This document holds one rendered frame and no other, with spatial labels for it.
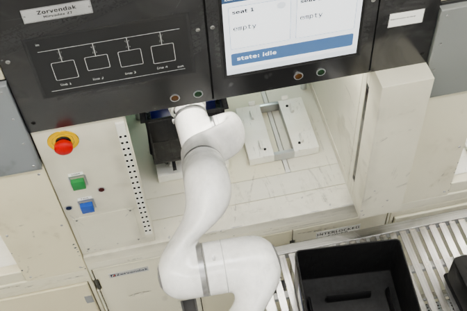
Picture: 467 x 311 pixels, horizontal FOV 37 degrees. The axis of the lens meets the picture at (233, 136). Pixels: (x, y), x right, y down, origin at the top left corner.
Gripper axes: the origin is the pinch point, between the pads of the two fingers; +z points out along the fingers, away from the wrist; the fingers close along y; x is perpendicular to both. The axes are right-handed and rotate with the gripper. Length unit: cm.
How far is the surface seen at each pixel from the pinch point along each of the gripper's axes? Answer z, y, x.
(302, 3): -32, 23, 42
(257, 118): 3.1, 22.4, -31.2
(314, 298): -52, 23, -45
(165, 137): -10.3, -6.9, -14.3
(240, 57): -31.3, 10.3, 30.3
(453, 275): -58, 59, -40
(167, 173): -9.7, -8.3, -31.3
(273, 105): 7.1, 28.7, -31.8
